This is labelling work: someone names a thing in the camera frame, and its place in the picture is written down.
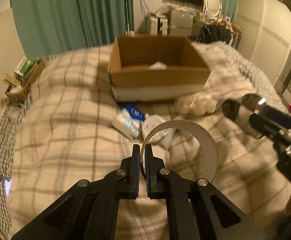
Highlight smartphone with lit screen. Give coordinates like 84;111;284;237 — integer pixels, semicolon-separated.
3;179;12;197

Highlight small brown cardboard box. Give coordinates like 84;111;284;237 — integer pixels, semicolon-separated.
5;60;46;103

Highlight silver mini fridge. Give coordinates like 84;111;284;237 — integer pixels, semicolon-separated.
168;10;194;37

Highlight white round plastic gadget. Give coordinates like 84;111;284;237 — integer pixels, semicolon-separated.
141;114;174;149

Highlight large open cardboard box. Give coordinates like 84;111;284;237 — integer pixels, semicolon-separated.
108;35;211;102

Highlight black clothes on chair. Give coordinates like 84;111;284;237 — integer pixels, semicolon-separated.
197;24;235;46

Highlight beige plaid blanket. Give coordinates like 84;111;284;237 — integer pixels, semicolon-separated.
6;42;291;239

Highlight white slatted wardrobe door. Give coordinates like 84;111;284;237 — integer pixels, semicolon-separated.
235;0;291;84

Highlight white paper in box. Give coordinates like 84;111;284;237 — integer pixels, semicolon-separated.
149;61;167;70

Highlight white suitcase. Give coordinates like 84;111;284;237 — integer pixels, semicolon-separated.
146;16;168;36

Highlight white tape roll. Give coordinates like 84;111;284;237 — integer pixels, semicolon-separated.
140;119;219;183

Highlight blue white tissue pack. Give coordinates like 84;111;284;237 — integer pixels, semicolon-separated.
112;105;147;140

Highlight white oval vanity mirror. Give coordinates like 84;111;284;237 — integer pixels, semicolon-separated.
204;0;222;18

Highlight white fluffy cloth bundle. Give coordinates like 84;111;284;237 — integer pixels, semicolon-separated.
175;92;218;116

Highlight green white carton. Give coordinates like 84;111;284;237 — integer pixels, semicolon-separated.
14;57;35;77

